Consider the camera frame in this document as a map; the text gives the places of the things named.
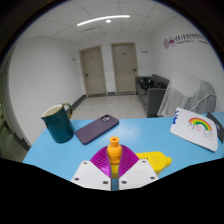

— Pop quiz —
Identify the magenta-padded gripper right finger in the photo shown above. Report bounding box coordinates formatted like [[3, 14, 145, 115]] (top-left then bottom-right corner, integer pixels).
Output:
[[118, 144, 160, 191]]

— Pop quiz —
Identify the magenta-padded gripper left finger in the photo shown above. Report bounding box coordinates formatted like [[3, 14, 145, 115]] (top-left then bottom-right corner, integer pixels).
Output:
[[70, 145, 114, 192]]

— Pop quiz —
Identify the orange charger plug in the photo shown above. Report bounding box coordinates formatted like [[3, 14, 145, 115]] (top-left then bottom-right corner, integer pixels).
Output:
[[106, 136, 123, 166]]

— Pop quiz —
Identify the yellow power strip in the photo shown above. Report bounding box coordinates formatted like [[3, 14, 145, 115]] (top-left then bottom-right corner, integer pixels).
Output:
[[111, 151, 173, 180]]

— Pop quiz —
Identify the purple smartphone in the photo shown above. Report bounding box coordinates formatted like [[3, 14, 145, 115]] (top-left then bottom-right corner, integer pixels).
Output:
[[75, 114, 120, 146]]

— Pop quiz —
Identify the white card with rainbow print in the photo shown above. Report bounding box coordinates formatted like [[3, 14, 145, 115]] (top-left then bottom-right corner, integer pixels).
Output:
[[169, 106, 219, 153]]

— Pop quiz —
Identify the grey sofa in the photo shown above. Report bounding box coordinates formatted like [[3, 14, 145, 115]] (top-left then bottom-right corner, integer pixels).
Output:
[[134, 73, 171, 118]]

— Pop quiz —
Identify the black bag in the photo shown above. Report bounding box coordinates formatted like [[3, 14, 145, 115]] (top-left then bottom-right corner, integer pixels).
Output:
[[139, 78, 155, 91]]

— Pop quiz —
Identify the chair under grey cover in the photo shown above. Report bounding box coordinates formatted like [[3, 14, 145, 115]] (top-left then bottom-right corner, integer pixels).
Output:
[[157, 71, 218, 118]]

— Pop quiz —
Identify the beige door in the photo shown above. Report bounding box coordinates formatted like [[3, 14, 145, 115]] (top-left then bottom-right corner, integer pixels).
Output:
[[110, 42, 139, 95], [79, 45, 108, 98]]

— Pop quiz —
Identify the long ceiling light strip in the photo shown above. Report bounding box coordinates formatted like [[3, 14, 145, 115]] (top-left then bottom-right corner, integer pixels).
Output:
[[76, 14, 131, 27]]

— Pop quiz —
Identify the teal mug with gold handle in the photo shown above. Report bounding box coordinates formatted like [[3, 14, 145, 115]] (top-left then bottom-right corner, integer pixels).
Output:
[[40, 102, 75, 144]]

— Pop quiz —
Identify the wall logo lettering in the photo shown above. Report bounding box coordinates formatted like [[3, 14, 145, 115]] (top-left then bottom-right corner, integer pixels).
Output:
[[162, 33, 210, 50]]

